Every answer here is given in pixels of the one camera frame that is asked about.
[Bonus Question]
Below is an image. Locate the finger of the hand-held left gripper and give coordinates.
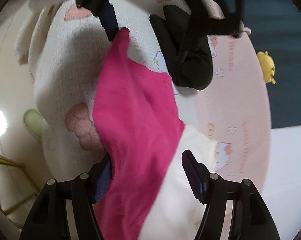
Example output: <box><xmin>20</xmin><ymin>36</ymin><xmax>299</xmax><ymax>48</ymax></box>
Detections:
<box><xmin>75</xmin><ymin>0</ymin><xmax>120</xmax><ymax>42</ymax></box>
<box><xmin>188</xmin><ymin>0</ymin><xmax>244</xmax><ymax>38</ymax></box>

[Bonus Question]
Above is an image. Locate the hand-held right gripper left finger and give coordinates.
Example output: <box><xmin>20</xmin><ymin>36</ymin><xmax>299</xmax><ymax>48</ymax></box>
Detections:
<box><xmin>20</xmin><ymin>154</ymin><xmax>113</xmax><ymax>240</ymax></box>

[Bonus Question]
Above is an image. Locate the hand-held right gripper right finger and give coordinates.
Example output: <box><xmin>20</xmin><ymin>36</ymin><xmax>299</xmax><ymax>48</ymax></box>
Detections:
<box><xmin>182</xmin><ymin>149</ymin><xmax>281</xmax><ymax>240</ymax></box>

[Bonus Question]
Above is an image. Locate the black garment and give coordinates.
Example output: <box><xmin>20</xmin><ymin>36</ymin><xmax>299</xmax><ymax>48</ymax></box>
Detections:
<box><xmin>150</xmin><ymin>5</ymin><xmax>213</xmax><ymax>91</ymax></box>

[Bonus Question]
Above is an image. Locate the cream and pink shirt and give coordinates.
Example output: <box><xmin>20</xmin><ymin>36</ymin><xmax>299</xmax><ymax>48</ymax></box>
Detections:
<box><xmin>92</xmin><ymin>27</ymin><xmax>232</xmax><ymax>240</ymax></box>

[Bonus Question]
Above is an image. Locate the cat print blanket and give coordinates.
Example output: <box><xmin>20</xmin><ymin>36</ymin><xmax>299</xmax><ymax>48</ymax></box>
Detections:
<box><xmin>14</xmin><ymin>0</ymin><xmax>272</xmax><ymax>240</ymax></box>

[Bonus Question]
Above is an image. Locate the green slipper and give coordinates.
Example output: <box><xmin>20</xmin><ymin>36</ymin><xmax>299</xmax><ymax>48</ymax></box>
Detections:
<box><xmin>23</xmin><ymin>109</ymin><xmax>49</xmax><ymax>140</ymax></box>

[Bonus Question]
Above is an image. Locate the dark blue cloth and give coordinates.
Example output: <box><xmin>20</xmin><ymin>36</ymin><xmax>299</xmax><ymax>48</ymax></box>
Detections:
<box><xmin>215</xmin><ymin>0</ymin><xmax>301</xmax><ymax>130</ymax></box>

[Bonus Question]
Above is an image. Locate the yellow plush toy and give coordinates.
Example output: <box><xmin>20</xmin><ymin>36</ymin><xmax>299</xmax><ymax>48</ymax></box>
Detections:
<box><xmin>256</xmin><ymin>50</ymin><xmax>276</xmax><ymax>84</ymax></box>

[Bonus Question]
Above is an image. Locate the brass wire stand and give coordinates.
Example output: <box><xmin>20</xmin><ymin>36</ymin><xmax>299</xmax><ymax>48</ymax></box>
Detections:
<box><xmin>0</xmin><ymin>154</ymin><xmax>39</xmax><ymax>217</ymax></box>

